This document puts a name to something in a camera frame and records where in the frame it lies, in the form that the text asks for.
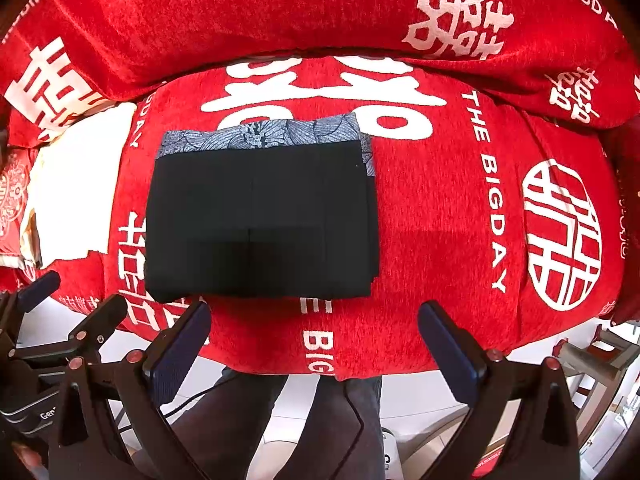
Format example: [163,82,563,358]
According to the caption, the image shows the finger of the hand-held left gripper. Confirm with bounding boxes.
[0,271,61,332]
[10,294,128,363]

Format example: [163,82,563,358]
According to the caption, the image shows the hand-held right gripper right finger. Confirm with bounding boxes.
[419,301,581,480]

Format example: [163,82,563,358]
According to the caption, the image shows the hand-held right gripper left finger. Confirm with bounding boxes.
[47,300,213,480]

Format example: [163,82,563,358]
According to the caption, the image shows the red printed blanket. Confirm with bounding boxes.
[0,55,628,381]
[0,0,640,133]

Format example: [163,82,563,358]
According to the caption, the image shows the dark red cushion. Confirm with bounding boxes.
[597,110,640,326]

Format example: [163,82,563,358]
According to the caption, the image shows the person's legs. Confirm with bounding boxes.
[167,366,385,480]

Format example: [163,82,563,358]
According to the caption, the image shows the white cloth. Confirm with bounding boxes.
[27,102,138,268]

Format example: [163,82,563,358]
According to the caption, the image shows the black cable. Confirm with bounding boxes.
[162,371,241,418]
[342,382,365,480]

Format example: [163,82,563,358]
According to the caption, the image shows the person's left hand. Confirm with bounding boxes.
[11,441,50,478]

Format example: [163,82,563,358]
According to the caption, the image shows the red patterned pillow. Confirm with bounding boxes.
[0,150,38,281]

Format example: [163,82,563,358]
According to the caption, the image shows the black pants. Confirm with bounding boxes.
[144,114,381,303]

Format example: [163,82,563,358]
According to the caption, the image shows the grey metal stool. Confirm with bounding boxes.
[552,321,640,441]

